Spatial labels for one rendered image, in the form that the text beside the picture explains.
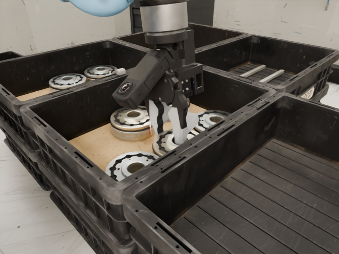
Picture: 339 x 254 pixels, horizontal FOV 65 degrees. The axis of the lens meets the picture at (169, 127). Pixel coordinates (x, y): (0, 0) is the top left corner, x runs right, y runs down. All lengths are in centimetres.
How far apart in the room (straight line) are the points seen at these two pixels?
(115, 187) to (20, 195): 41
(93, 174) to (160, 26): 24
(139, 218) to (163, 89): 25
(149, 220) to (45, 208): 40
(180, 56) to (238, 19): 367
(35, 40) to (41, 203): 331
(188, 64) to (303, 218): 31
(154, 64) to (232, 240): 28
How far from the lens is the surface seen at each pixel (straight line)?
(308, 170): 55
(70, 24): 409
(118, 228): 39
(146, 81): 42
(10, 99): 58
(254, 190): 47
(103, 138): 59
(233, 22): 418
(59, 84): 81
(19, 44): 380
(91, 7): 28
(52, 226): 62
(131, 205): 30
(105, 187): 32
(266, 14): 398
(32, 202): 68
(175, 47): 48
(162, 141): 50
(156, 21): 44
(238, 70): 97
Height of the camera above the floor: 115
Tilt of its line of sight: 32 degrees down
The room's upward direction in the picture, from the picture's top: straight up
